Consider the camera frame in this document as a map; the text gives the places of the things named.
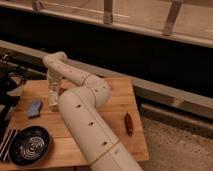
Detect black cables and equipment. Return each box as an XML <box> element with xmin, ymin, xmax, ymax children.
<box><xmin>0</xmin><ymin>51</ymin><xmax>26</xmax><ymax>134</ymax></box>

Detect wooden cutting board tabletop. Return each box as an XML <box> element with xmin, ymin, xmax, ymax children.
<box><xmin>5</xmin><ymin>78</ymin><xmax>149</xmax><ymax>169</ymax></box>

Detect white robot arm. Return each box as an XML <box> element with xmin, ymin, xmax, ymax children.
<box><xmin>43</xmin><ymin>52</ymin><xmax>144</xmax><ymax>171</ymax></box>

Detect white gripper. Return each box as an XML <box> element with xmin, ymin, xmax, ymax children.
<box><xmin>47</xmin><ymin>73</ymin><xmax>62</xmax><ymax>96</ymax></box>

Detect red brown small object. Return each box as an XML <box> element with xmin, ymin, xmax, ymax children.
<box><xmin>124</xmin><ymin>113</ymin><xmax>133</xmax><ymax>136</ymax></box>

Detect black bowl with spiral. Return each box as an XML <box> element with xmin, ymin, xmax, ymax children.
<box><xmin>8</xmin><ymin>126</ymin><xmax>51</xmax><ymax>167</ymax></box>

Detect white bottle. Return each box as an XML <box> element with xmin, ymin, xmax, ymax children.
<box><xmin>49</xmin><ymin>88</ymin><xmax>59</xmax><ymax>111</ymax></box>

